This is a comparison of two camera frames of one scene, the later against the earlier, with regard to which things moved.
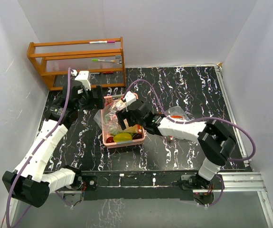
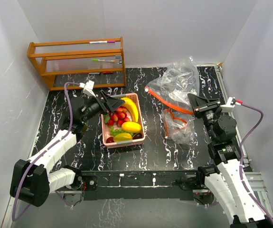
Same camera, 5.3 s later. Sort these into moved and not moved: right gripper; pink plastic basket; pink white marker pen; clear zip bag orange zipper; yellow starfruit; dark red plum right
Moved: clear zip bag orange zipper; right gripper
Not moved: pink white marker pen; dark red plum right; pink plastic basket; yellow starfruit
